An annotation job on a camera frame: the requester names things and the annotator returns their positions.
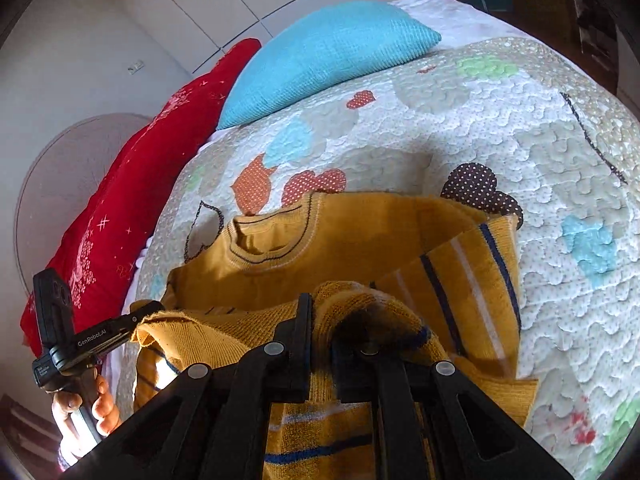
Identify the round white headboard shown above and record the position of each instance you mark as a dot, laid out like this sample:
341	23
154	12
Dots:
65	170

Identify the white wardrobe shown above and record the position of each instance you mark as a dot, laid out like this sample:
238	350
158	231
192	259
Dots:
225	0

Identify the person's left hand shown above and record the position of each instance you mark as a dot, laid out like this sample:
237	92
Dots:
107	405

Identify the white wall socket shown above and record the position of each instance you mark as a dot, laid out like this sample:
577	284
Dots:
135	67

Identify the red embroidered pillow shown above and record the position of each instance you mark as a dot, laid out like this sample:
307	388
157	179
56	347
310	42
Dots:
125	195

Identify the blue knit pillow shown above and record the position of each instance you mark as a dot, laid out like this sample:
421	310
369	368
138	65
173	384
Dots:
325	55

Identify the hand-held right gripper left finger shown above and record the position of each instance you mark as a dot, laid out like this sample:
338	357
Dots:
295	360

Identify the yellow striped knit sweater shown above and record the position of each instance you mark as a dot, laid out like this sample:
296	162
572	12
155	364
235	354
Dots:
350	240

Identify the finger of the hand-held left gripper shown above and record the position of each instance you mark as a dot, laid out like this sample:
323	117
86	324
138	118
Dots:
147	312

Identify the patchwork quilt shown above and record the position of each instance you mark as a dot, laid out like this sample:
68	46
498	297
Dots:
500	125

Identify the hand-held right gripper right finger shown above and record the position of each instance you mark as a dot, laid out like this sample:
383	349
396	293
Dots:
390	390

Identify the dark wooden furniture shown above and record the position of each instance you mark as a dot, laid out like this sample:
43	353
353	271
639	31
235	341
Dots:
25	425

